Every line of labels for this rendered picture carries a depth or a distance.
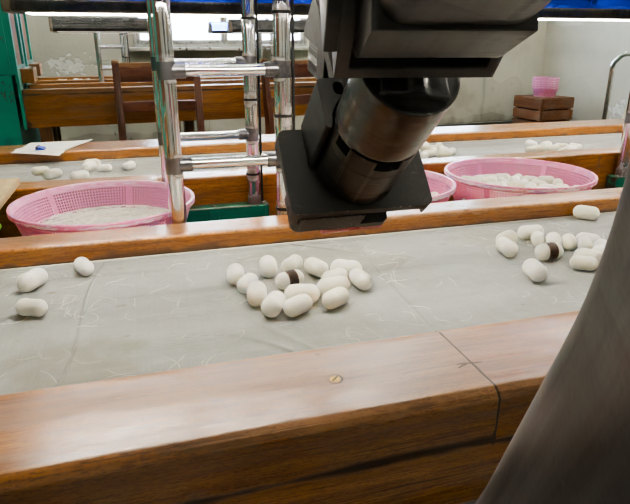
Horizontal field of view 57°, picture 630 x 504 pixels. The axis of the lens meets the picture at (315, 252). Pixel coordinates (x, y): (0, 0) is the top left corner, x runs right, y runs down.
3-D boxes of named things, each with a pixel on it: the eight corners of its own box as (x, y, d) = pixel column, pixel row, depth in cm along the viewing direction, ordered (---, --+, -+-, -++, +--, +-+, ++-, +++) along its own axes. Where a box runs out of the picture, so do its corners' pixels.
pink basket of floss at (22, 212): (232, 248, 96) (230, 192, 92) (100, 309, 74) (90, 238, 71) (120, 224, 109) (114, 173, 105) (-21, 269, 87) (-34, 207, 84)
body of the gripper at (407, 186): (272, 144, 42) (290, 78, 35) (403, 138, 45) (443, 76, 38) (287, 227, 40) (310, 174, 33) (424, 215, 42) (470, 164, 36)
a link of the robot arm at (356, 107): (327, 73, 37) (358, -11, 31) (412, 82, 38) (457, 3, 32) (334, 168, 35) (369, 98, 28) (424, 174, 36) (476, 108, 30)
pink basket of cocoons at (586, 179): (623, 235, 102) (633, 182, 99) (489, 250, 95) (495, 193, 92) (530, 198, 126) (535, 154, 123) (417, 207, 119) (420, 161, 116)
